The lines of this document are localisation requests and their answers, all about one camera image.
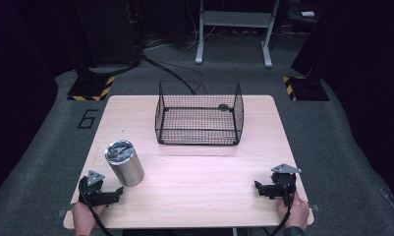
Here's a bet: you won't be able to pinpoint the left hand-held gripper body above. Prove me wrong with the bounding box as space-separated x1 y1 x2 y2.
78 169 111 207

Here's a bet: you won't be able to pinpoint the person's left hand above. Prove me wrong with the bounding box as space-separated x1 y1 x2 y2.
71 200 106 236

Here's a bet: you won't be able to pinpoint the silver metal can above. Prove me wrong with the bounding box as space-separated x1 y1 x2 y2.
103 139 145 188

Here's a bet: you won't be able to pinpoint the black floor cable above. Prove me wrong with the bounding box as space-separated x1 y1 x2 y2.
141 53 206 96

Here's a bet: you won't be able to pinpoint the black cabinet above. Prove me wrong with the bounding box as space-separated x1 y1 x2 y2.
69 0 142 68

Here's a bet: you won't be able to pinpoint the dark curtain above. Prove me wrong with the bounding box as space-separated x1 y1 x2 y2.
290 0 394 217
0 0 75 205

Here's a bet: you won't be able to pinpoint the black wire mesh basket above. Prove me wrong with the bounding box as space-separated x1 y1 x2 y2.
154 80 246 147

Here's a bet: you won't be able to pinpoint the white metal stand frame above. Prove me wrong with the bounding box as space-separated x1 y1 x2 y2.
195 0 281 69

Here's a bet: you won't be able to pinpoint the person's right hand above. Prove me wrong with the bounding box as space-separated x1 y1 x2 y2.
276 191 310 231

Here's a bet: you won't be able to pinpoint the black striped stand base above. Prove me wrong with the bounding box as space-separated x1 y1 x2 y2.
281 75 331 102
67 74 117 102

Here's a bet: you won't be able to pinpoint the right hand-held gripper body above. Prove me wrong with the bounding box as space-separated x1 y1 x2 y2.
270 163 303 207

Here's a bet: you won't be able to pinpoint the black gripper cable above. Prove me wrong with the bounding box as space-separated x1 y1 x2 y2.
268 178 297 236
78 176 114 236

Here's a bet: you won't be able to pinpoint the white floor cables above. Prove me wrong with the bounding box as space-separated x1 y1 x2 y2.
142 29 218 52

